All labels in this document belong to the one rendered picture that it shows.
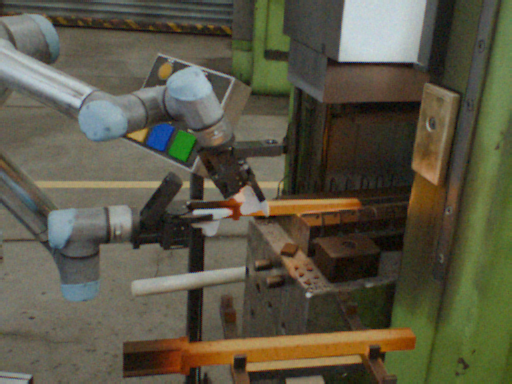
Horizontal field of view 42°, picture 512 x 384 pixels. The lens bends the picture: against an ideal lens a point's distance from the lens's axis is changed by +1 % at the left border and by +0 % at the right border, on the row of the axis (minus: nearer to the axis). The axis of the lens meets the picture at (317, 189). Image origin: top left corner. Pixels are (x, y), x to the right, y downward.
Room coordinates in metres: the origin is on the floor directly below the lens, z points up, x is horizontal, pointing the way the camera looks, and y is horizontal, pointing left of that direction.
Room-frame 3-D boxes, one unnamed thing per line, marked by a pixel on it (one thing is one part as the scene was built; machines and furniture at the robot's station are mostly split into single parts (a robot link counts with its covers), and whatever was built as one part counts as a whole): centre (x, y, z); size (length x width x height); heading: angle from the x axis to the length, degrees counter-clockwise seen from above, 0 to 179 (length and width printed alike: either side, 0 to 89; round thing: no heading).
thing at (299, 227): (1.49, -0.14, 0.96); 0.42 x 0.20 x 0.09; 116
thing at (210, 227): (1.27, 0.22, 0.99); 0.09 x 0.03 x 0.06; 113
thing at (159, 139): (1.77, 0.45, 1.01); 0.07 x 0.05 x 0.07; 51
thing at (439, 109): (1.17, -0.20, 1.27); 0.09 x 0.02 x 0.17; 26
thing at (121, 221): (1.20, 0.39, 1.00); 0.08 x 0.05 x 0.08; 26
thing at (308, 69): (1.49, -0.14, 1.32); 0.42 x 0.20 x 0.10; 116
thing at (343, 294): (0.97, 0.03, 1.00); 0.23 x 0.06 x 0.02; 106
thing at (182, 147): (1.70, 0.38, 1.01); 0.07 x 0.05 x 0.07; 51
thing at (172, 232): (1.24, 0.32, 0.99); 0.12 x 0.08 x 0.09; 116
